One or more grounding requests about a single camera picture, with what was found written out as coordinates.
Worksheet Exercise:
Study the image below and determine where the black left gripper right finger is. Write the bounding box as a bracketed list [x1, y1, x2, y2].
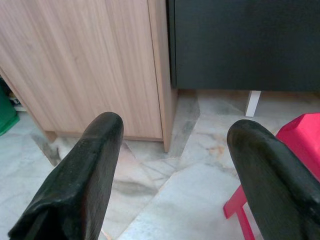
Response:
[226, 119, 320, 240]

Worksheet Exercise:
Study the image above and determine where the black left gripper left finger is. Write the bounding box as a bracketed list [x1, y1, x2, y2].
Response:
[8, 111, 125, 240]

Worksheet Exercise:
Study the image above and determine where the red plastic stool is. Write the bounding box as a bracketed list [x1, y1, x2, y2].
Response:
[223, 112, 320, 240]

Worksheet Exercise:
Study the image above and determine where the white cabinet leg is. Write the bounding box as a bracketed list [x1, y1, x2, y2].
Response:
[244, 90, 262, 118]

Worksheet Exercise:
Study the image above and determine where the small white object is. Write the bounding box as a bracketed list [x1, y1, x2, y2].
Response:
[9, 96, 27, 113]

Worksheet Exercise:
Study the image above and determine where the green plastic box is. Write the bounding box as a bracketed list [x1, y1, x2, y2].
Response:
[0, 77, 20, 137]

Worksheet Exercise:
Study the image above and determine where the light wooden cabinet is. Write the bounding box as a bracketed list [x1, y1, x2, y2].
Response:
[0, 0, 179, 153]

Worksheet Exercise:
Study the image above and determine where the black cabinet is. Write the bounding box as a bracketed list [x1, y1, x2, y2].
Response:
[166, 0, 320, 93]

